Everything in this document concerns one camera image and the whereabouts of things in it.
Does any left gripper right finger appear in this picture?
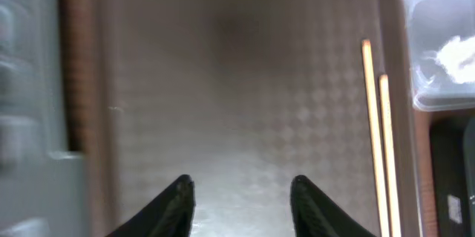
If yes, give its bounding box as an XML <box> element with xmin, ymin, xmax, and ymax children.
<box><xmin>290</xmin><ymin>175</ymin><xmax>375</xmax><ymax>237</ymax></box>

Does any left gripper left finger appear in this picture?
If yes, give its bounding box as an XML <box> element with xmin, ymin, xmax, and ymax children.
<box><xmin>107</xmin><ymin>175</ymin><xmax>195</xmax><ymax>237</ymax></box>

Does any wooden chopstick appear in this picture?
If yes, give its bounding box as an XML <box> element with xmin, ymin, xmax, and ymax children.
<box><xmin>379</xmin><ymin>74</ymin><xmax>402</xmax><ymax>237</ymax></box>
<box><xmin>361</xmin><ymin>39</ymin><xmax>390</xmax><ymax>237</ymax></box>

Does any grey plastic dishwasher rack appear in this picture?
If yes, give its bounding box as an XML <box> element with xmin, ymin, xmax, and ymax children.
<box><xmin>1</xmin><ymin>0</ymin><xmax>90</xmax><ymax>236</ymax></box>

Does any black food waste tray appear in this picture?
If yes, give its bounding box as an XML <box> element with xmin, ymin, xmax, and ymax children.
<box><xmin>430</xmin><ymin>116</ymin><xmax>474</xmax><ymax>237</ymax></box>

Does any clear plastic waste bin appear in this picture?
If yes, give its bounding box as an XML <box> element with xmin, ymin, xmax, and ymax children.
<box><xmin>403</xmin><ymin>0</ymin><xmax>474</xmax><ymax>111</ymax></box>

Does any brown serving tray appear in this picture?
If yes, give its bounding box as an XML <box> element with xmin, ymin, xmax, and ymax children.
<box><xmin>93</xmin><ymin>0</ymin><xmax>422</xmax><ymax>236</ymax></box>

